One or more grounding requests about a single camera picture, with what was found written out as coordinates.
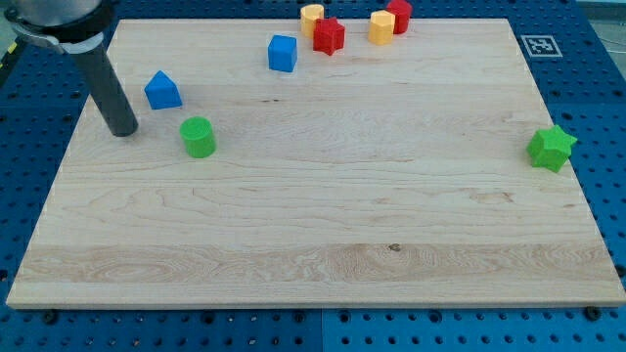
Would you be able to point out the blue triangle block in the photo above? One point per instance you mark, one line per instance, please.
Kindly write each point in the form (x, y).
(162, 92)

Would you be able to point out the red star block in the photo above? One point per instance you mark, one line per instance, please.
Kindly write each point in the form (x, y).
(328, 36)

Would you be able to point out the red hexagon block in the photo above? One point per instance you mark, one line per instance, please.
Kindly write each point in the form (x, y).
(402, 10)

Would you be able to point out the yellow cylinder block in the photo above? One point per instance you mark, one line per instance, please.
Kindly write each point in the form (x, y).
(309, 14)

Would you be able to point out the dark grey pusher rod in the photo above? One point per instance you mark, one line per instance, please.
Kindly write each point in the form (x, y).
(105, 89)

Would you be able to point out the light wooden board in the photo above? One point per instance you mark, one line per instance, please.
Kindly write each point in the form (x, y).
(381, 176)

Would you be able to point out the green star block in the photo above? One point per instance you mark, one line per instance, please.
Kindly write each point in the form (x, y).
(550, 148)

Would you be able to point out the green cylinder block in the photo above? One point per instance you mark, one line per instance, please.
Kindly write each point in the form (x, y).
(198, 137)

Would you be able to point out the yellow hexagon block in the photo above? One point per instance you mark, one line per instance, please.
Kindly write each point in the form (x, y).
(381, 28)

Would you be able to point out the blue cube block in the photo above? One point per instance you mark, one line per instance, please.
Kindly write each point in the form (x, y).
(282, 53)

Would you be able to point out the white fiducial marker tag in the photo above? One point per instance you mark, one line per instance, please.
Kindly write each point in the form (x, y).
(541, 46)

